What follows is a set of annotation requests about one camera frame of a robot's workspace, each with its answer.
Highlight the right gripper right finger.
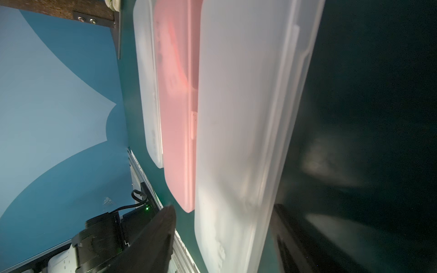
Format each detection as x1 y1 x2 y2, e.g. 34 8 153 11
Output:
271 204 341 273

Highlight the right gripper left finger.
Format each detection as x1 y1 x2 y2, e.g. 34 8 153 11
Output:
104 205 176 273

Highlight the clear pencil case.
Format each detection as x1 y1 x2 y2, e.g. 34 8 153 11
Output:
133 0 163 168
194 1 324 273

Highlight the pink pencil case top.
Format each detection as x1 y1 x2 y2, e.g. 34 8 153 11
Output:
153 1 203 213

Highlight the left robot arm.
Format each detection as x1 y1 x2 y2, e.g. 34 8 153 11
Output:
11 182 159 273

